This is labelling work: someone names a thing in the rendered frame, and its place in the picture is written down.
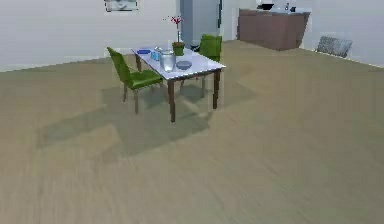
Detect white table with brown legs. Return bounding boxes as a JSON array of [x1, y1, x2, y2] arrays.
[[130, 46, 227, 124]]

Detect grey bowl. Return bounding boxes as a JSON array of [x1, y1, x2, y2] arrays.
[[175, 60, 193, 71]]

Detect clear glass jug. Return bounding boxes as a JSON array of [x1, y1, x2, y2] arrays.
[[159, 49, 177, 73]]

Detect red flower in green pot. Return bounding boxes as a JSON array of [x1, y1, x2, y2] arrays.
[[169, 15, 186, 57]]

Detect green chair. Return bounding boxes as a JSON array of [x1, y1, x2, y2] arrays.
[[106, 46, 164, 115], [180, 33, 223, 99]]

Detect light blue cup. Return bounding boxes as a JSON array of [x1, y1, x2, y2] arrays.
[[150, 46, 163, 62]]

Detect grey fridge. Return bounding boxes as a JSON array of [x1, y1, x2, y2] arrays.
[[179, 0, 224, 49]]

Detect brown kitchen counter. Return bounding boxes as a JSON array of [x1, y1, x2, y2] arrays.
[[236, 8, 312, 52]]

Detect framed wall picture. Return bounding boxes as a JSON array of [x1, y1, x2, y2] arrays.
[[103, 0, 139, 13]]

